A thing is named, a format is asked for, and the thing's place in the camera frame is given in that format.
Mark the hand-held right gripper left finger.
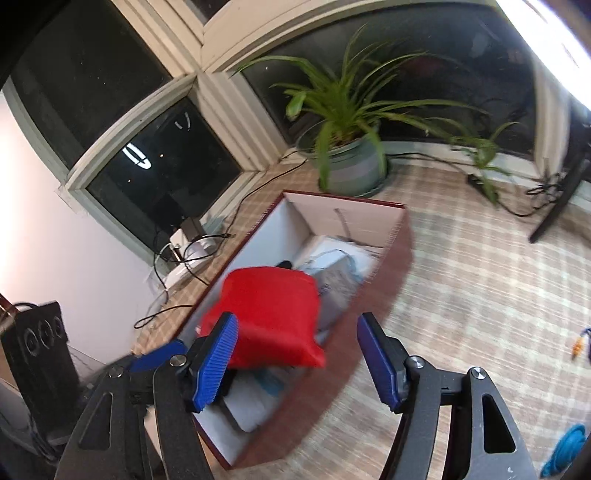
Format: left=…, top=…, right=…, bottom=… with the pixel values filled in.
left=53, top=311, right=239, bottom=480

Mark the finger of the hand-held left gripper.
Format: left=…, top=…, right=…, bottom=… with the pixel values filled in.
left=129, top=340, right=186, bottom=374

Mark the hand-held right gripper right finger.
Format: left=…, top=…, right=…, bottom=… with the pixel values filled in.
left=356, top=312, right=539, bottom=480

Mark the dark red cardboard box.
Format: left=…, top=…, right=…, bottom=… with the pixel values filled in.
left=134, top=190, right=414, bottom=470

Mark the red cloth pouch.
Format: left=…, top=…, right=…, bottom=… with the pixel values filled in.
left=198, top=266, right=326, bottom=370

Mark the blue face mask packet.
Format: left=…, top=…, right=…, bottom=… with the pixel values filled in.
left=222, top=234, right=385, bottom=433

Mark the white power strip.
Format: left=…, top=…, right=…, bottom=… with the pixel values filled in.
left=164, top=231, right=221, bottom=289

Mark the potted spider plant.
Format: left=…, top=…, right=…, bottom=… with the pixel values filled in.
left=233, top=25, right=522, bottom=208

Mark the small orange yellow object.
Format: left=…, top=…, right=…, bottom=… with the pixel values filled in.
left=570, top=327, right=591, bottom=361

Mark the blue coiled object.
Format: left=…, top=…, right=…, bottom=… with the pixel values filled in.
left=540, top=425, right=587, bottom=478

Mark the black tripod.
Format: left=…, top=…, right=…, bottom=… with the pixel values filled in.
left=529, top=106, right=591, bottom=244

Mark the black power cable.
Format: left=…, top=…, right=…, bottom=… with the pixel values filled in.
left=383, top=151, right=573, bottom=217

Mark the white window frame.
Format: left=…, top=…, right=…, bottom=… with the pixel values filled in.
left=0, top=0, right=509, bottom=217

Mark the bright ring light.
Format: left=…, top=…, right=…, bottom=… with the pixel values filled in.
left=499, top=0, right=591, bottom=116

